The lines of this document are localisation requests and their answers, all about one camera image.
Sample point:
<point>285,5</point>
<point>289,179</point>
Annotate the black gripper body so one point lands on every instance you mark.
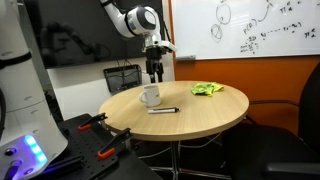
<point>154,56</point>

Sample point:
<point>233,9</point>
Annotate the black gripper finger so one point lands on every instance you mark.
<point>152,74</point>
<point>160,73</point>

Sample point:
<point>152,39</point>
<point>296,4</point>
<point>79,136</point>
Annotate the black marker pen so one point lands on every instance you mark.
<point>163,110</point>

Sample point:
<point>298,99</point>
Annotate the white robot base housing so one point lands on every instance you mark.
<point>23,116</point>

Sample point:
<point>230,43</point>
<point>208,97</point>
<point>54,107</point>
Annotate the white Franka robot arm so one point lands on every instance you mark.
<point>138,20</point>

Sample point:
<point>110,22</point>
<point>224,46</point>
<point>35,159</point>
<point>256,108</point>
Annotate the white ceramic mug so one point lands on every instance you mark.
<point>152,96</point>

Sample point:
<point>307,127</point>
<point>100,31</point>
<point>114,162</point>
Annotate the crumpled yellow-green cloth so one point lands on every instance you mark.
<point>205,88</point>

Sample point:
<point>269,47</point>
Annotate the whiteboard with handwriting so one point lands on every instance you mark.
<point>200,30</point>

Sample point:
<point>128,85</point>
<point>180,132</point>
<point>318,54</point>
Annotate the metal table leg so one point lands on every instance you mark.
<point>175,156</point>

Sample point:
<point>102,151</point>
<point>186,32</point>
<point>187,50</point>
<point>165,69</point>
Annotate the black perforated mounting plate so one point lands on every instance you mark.
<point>86,150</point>

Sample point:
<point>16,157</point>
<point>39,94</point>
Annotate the black office chair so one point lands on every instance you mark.
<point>286,146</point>

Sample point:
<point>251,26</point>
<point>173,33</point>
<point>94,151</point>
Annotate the large black wall monitor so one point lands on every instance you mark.
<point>66,33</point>

